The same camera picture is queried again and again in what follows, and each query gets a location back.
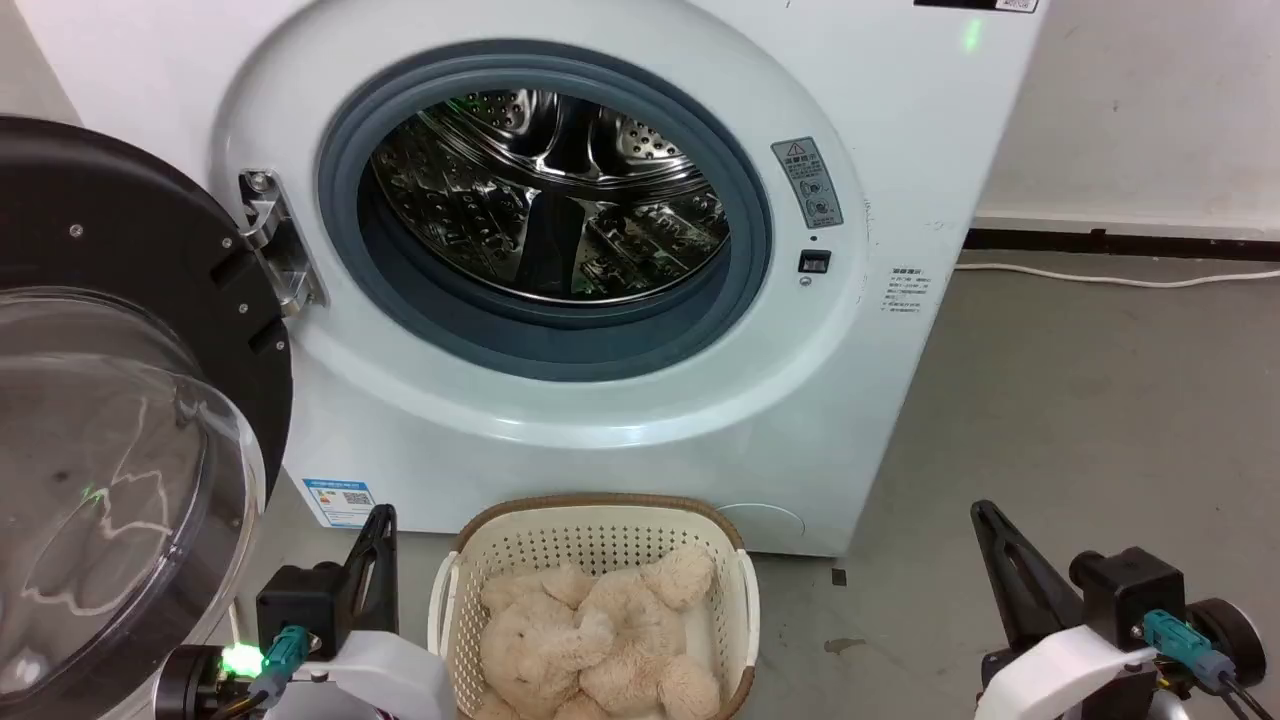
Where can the teal left camera connector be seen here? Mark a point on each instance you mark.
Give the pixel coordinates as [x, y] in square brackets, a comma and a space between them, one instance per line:
[282, 650]

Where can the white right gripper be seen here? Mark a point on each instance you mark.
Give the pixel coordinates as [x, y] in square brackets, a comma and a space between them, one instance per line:
[1070, 675]

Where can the metal door hinge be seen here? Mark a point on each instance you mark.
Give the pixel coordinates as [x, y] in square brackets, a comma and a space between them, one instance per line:
[283, 255]

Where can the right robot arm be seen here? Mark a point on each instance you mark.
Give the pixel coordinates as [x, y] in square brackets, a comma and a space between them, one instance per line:
[1235, 635]

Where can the black panel label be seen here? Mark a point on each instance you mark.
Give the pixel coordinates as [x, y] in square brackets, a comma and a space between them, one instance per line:
[975, 4]

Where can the small printed text label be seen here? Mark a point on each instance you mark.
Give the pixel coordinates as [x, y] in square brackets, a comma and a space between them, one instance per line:
[904, 290]

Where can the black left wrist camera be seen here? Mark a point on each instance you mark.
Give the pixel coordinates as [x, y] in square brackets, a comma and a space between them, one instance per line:
[300, 600]

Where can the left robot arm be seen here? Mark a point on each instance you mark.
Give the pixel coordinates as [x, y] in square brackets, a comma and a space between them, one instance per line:
[195, 685]

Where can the white front-load washing machine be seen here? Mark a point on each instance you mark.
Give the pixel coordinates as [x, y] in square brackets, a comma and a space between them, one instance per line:
[850, 420]

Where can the teal camera connector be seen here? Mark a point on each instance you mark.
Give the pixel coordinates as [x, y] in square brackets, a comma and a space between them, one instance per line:
[1185, 645]
[282, 650]

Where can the open washing machine door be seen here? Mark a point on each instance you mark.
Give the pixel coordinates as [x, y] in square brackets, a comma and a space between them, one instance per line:
[110, 230]

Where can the steel washing machine drum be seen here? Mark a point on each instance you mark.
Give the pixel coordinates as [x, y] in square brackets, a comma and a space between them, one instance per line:
[470, 210]

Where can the teal right camera connector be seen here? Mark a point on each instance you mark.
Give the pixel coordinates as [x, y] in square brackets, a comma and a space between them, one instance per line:
[1185, 645]

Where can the white perforated laundry basket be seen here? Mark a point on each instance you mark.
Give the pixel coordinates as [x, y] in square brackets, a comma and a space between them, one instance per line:
[590, 535]

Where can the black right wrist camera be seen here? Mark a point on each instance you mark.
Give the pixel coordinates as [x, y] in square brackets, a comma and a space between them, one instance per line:
[1125, 590]

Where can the blue energy label sticker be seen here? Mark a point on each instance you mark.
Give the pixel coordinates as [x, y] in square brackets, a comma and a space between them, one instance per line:
[338, 502]

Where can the black door latch socket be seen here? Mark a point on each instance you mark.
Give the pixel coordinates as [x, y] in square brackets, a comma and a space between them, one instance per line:
[814, 262]

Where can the round filter cover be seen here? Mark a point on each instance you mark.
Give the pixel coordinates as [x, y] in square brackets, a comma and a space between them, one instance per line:
[770, 525]

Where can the beige plush teddy bear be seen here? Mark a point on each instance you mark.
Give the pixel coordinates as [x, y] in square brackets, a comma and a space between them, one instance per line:
[560, 640]

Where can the grey warning sticker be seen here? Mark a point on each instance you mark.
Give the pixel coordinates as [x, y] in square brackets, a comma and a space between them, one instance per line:
[808, 185]

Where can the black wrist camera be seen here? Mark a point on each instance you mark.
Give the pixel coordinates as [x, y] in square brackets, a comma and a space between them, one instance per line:
[1125, 590]
[300, 600]

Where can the grey rubber door gasket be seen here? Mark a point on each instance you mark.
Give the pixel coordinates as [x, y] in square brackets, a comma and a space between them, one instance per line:
[560, 348]

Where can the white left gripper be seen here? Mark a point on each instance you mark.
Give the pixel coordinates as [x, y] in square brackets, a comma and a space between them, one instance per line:
[385, 680]

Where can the black baseboard strip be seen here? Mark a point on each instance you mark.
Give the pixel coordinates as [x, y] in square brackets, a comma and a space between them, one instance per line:
[1100, 243]

